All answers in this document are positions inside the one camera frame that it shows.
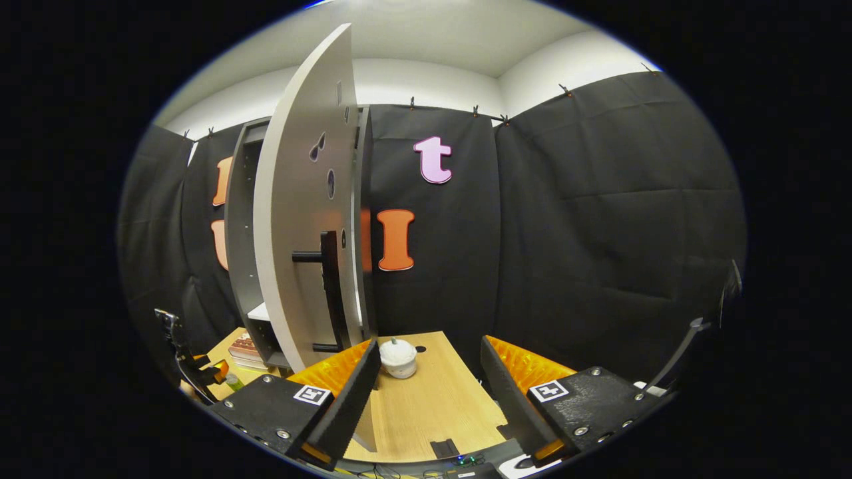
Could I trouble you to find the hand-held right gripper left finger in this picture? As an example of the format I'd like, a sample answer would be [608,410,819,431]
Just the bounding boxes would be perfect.
[206,338,383,472]

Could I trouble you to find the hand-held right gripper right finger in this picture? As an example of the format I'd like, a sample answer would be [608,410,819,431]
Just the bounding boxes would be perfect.
[481,335,670,468]

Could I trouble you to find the black cabinet door handle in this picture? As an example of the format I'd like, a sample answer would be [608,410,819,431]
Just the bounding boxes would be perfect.
[292,230,350,353]

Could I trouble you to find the beige cabinet door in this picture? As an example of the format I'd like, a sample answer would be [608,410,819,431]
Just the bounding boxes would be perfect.
[253,23,377,453]

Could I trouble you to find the grey cabinet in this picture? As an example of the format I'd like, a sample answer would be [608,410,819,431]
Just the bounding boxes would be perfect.
[224,105,375,370]

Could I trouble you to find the stack of books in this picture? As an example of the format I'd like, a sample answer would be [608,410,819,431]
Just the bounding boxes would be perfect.
[228,333,268,371]

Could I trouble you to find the white round pot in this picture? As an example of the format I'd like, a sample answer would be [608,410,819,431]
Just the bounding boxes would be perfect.
[378,337,418,380]

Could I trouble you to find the black backdrop cloth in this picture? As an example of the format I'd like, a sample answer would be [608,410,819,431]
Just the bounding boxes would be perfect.
[118,70,747,387]

